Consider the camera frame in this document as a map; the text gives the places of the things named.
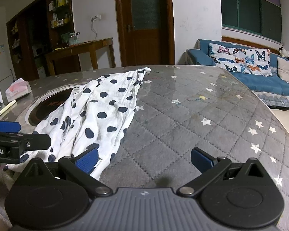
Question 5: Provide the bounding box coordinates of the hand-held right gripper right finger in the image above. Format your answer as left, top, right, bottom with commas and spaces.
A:
178, 147, 270, 198

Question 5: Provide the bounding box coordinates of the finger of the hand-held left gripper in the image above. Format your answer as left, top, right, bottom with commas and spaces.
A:
0, 121, 22, 134
0, 133, 51, 164

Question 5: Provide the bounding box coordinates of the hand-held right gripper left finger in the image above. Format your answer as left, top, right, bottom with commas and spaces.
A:
17, 147, 113, 199

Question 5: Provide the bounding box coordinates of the white navy polka dot garment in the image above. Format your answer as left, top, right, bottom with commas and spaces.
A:
5, 67, 152, 181

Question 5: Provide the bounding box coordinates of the white marker pen red cap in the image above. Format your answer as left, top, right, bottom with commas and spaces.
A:
0, 100, 17, 120

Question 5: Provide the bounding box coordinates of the round built-in table stove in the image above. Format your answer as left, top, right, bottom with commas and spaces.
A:
16, 83, 87, 135

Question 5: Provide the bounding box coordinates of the round black built-in cooker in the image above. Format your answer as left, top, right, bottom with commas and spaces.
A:
28, 87, 75, 127

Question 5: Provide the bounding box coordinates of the pink white tissue pack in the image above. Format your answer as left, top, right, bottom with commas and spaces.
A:
5, 78, 32, 101

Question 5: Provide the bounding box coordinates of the white fridge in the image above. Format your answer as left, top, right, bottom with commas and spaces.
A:
0, 44, 13, 87

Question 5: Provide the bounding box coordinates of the blue sofa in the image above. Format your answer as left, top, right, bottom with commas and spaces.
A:
185, 39, 289, 109

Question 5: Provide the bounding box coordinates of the butterfly print pillow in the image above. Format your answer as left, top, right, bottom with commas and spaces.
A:
208, 43, 272, 77

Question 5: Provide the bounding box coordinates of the wooden side table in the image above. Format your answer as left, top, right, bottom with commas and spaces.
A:
45, 37, 116, 76

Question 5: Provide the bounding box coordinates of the dark wooden shelf cabinet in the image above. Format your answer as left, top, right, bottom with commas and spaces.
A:
6, 0, 81, 80

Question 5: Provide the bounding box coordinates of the brown wooden door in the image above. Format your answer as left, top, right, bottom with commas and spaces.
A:
114, 0, 175, 66

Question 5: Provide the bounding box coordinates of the black white plush toy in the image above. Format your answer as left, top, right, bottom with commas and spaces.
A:
278, 47, 289, 63

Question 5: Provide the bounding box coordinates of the green framed window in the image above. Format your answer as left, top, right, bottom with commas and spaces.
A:
219, 0, 282, 42

